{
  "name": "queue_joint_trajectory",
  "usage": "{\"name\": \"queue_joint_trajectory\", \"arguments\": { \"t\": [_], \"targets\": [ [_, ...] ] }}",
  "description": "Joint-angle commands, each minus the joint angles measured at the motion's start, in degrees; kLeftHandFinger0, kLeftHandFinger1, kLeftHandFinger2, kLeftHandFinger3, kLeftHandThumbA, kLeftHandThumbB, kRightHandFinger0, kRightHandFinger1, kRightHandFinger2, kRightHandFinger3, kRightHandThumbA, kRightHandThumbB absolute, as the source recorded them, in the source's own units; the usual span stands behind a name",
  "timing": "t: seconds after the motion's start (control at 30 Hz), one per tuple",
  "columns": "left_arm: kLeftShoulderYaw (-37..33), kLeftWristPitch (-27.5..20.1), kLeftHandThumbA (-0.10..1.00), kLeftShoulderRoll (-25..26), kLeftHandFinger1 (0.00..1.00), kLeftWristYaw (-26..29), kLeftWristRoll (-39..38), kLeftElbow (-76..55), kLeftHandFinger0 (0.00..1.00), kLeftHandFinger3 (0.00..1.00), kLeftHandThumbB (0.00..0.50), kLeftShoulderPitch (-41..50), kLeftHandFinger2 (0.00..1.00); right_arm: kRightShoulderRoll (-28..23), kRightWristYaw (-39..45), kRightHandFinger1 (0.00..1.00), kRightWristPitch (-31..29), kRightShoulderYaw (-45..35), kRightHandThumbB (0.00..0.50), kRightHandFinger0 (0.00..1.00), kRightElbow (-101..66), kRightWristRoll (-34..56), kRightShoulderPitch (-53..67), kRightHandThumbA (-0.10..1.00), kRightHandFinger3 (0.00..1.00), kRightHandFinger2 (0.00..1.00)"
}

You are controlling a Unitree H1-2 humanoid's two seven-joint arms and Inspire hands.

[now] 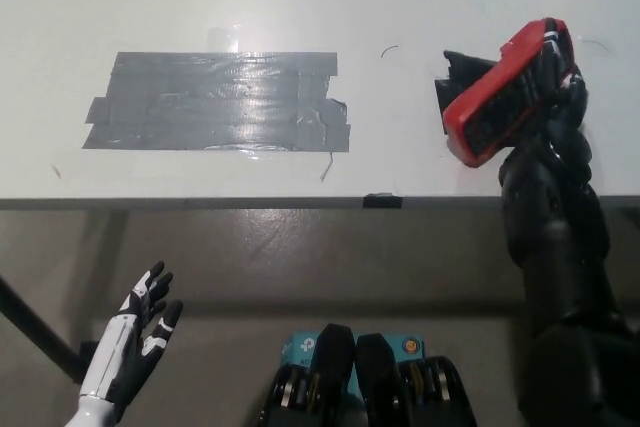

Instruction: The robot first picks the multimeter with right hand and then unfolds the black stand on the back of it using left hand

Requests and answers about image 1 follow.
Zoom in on white and black left hand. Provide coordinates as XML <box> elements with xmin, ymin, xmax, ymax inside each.
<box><xmin>79</xmin><ymin>260</ymin><xmax>185</xmax><ymax>406</ymax></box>

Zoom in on black right hand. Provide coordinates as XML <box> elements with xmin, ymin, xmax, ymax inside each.
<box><xmin>499</xmin><ymin>19</ymin><xmax>594</xmax><ymax>189</ymax></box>

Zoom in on red digital multimeter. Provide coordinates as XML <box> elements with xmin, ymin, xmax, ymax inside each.
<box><xmin>442</xmin><ymin>18</ymin><xmax>575</xmax><ymax>168</ymax></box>

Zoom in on black robot torso teal tops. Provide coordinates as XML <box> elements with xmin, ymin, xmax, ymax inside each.
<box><xmin>257</xmin><ymin>324</ymin><xmax>476</xmax><ymax>427</ymax></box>

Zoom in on black table leg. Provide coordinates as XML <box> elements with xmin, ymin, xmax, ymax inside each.
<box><xmin>0</xmin><ymin>271</ymin><xmax>84</xmax><ymax>381</ymax></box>

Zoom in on black tape patch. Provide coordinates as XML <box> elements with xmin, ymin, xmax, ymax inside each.
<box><xmin>433</xmin><ymin>49</ymin><xmax>501</xmax><ymax>137</ymax></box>

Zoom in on small black tape strip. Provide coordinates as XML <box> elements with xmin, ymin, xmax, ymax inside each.
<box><xmin>363</xmin><ymin>192</ymin><xmax>404</xmax><ymax>210</ymax></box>

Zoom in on grey duct tape patch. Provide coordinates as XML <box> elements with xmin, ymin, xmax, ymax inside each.
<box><xmin>82</xmin><ymin>50</ymin><xmax>351</xmax><ymax>152</ymax></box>

